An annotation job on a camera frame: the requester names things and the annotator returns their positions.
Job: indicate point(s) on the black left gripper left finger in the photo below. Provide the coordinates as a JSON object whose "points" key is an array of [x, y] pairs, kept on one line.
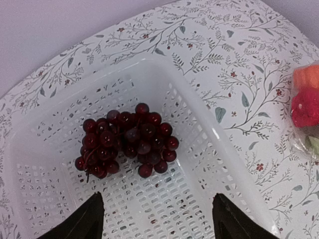
{"points": [[84, 223]]}

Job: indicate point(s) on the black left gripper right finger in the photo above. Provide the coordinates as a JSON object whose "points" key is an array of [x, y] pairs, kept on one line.
{"points": [[231, 223]]}

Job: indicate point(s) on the dark red toy grapes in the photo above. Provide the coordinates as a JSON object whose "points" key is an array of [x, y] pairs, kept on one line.
{"points": [[141, 135]]}

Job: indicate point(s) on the white plastic mesh basket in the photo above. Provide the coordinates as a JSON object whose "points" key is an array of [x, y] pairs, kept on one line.
{"points": [[41, 187]]}

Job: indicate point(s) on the clear zip top bag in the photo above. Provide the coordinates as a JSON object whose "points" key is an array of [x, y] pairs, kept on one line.
{"points": [[300, 134]]}

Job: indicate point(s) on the red toy pepper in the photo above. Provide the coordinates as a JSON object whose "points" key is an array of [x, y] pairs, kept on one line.
{"points": [[305, 108]]}

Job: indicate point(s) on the orange toy pepper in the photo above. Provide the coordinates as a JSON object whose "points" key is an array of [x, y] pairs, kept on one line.
{"points": [[306, 77]]}

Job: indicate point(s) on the white toy cabbage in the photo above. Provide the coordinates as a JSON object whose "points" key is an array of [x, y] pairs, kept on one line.
{"points": [[314, 144]]}

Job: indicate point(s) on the floral patterned table mat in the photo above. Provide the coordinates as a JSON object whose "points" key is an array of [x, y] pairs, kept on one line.
{"points": [[220, 72]]}

